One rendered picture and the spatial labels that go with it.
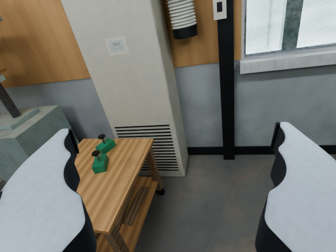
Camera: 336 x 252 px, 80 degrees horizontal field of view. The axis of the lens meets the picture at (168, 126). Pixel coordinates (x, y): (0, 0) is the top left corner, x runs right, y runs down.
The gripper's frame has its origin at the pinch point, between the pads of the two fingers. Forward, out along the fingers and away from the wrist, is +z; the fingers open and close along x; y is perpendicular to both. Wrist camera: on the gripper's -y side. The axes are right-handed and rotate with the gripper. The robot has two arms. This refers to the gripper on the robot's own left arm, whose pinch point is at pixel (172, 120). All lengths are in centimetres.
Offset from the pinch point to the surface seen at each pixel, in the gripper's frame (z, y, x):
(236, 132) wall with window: 134, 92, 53
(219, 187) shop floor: 98, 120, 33
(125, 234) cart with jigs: 56, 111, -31
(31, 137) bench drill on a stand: 109, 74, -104
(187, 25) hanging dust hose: 120, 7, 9
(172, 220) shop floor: 74, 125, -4
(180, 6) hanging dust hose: 121, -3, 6
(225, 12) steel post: 124, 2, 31
